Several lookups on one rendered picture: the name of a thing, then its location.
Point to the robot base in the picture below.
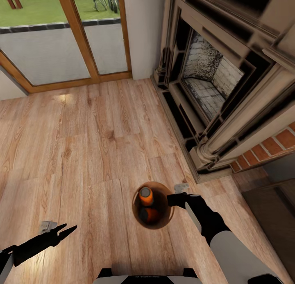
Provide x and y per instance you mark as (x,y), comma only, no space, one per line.
(189,277)

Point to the trash can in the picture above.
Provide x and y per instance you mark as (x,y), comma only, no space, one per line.
(159,193)

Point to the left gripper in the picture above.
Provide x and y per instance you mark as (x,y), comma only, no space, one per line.
(47,239)

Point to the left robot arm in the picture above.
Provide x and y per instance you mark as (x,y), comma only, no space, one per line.
(15,255)

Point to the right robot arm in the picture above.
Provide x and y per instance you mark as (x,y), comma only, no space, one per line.
(239,265)

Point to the can of soda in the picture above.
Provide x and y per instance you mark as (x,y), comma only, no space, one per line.
(145,196)
(149,215)
(151,206)

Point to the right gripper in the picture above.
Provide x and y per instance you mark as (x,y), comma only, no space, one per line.
(174,199)

